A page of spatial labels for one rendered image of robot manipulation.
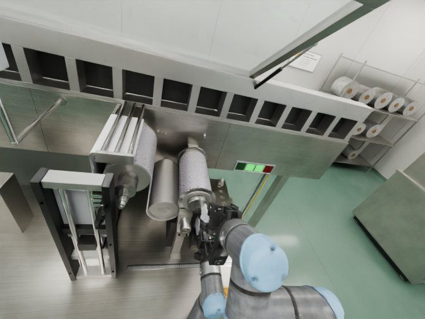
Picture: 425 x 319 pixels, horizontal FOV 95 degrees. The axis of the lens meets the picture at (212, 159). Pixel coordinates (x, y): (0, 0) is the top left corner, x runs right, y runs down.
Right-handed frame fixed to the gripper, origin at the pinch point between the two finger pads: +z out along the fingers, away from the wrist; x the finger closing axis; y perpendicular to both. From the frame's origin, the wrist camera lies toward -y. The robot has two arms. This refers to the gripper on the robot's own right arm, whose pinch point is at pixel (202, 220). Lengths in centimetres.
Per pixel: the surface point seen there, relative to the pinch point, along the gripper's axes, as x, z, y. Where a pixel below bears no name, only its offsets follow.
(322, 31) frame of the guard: -11, 0, 77
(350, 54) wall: -258, 264, 77
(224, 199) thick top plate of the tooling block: -16.5, 18.3, -6.0
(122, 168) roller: 32.9, -1.3, 28.6
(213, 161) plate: -7.3, 30.7, 10.2
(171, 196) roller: 15.9, 0.8, 14.2
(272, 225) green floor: -123, 70, -109
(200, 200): 5.6, -4.6, 19.3
